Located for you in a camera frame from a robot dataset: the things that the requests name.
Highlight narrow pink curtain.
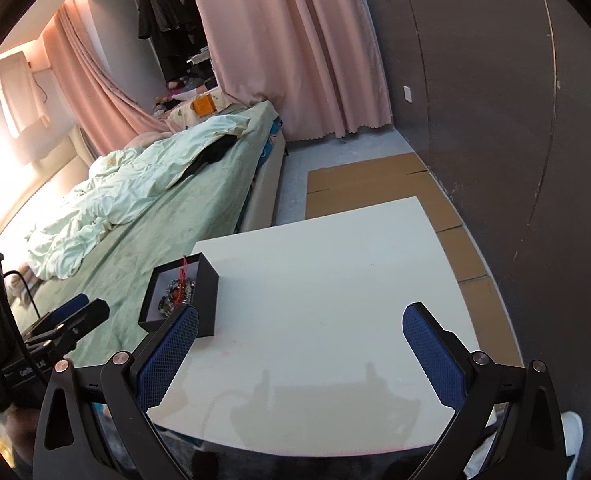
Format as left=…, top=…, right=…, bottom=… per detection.
left=42, top=0, right=177, bottom=157

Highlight pile of clothes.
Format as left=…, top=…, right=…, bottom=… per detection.
left=153, top=72, right=212, bottom=112

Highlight red tassel charm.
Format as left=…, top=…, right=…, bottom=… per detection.
left=174, top=254, right=194, bottom=307

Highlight white hanging towel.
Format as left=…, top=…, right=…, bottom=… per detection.
left=0, top=50, right=52, bottom=137

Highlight beige headboard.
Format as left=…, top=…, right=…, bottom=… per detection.
left=24, top=127, right=97, bottom=197

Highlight black garment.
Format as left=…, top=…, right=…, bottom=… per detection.
left=182, top=136, right=237, bottom=179

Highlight wide pink curtain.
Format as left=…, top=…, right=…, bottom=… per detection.
left=183, top=0, right=394, bottom=142

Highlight orange box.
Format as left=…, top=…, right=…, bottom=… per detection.
left=190, top=94, right=217, bottom=116

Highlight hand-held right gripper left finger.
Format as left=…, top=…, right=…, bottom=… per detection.
left=33, top=304, right=200, bottom=480

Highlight bed with green sheet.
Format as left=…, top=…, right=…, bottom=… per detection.
left=0, top=100, right=289, bottom=411

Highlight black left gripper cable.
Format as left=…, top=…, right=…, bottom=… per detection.
left=2, top=269, right=44, bottom=378

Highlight pink pillow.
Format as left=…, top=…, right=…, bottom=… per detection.
left=124, top=130, right=167, bottom=152

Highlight black hanging clothes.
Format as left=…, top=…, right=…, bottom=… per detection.
left=134, top=0, right=212, bottom=84

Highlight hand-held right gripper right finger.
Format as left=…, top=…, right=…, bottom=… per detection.
left=402, top=302, right=579, bottom=480

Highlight white slipper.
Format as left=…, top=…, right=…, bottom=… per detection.
left=463, top=410, right=585, bottom=480

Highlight light green duvet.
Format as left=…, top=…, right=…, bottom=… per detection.
left=24, top=112, right=267, bottom=281

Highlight patterned pillow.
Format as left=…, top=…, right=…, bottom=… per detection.
left=164, top=87, right=250, bottom=127

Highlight flattened cardboard sheet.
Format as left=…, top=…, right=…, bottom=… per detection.
left=305, top=152, right=463, bottom=234

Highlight black jewelry box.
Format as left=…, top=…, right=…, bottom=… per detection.
left=139, top=253, right=220, bottom=339

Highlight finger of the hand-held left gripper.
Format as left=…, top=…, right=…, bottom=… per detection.
left=23, top=294, right=89, bottom=333
left=36, top=298, right=111, bottom=358

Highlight colourful bead bracelet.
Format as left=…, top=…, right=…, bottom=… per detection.
left=157, top=280, right=197, bottom=317

